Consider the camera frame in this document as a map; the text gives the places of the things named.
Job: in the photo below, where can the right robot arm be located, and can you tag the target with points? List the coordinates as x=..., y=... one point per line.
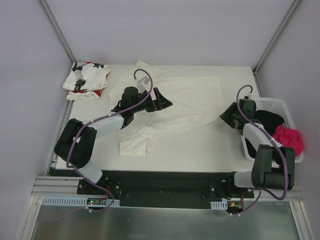
x=274, y=164

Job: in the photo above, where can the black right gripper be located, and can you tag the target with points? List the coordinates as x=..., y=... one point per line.
x=234, y=117

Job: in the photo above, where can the aluminium frame post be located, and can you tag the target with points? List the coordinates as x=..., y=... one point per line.
x=295, y=4
x=56, y=29

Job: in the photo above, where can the white cable duct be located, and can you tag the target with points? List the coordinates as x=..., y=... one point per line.
x=219, y=205
x=66, y=201

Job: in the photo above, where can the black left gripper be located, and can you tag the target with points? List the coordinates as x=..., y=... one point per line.
x=154, y=100

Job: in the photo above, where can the black garment in basket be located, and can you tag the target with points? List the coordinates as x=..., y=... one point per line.
x=270, y=122

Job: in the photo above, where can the white black patterned folded shirt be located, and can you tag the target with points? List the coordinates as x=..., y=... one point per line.
x=87, y=76

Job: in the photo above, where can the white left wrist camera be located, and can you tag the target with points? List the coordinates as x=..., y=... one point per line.
x=143, y=84

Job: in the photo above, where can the white plastic laundry basket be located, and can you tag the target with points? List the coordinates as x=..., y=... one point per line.
x=254, y=131

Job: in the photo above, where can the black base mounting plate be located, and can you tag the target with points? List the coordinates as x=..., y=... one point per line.
x=152, y=189

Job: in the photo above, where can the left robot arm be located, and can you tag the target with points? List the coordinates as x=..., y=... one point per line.
x=76, y=142

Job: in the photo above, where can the pink garment in basket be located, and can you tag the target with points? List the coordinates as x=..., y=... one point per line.
x=289, y=137

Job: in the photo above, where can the right aluminium frame post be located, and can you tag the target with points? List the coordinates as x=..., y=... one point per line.
x=295, y=4

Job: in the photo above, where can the left aluminium frame post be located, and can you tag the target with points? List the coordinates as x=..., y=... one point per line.
x=56, y=29

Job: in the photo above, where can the right white cable duct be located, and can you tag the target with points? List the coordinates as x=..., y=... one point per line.
x=219, y=205

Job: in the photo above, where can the cream white t shirt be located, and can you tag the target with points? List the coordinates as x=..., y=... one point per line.
x=197, y=101

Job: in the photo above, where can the red white folded shirt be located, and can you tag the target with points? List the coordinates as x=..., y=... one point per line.
x=87, y=95

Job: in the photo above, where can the left white cable duct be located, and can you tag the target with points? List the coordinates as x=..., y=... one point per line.
x=66, y=201

